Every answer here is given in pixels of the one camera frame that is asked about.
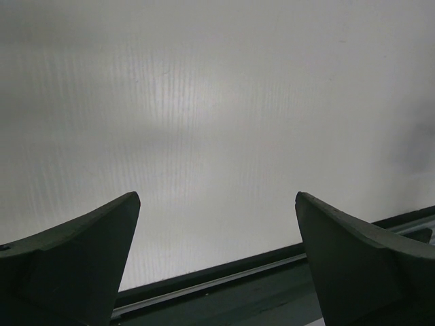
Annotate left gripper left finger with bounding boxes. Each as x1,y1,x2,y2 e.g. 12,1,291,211
1,192,141,325

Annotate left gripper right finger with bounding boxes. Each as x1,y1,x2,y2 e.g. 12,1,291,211
295,192,434,325

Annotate aluminium frame rail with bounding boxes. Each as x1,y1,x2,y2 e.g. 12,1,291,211
111,208,434,325

